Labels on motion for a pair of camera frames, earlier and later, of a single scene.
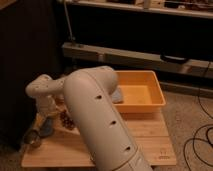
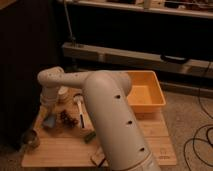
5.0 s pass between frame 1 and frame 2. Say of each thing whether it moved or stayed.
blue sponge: moved
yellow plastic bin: stayed
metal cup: stayed
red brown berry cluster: stayed
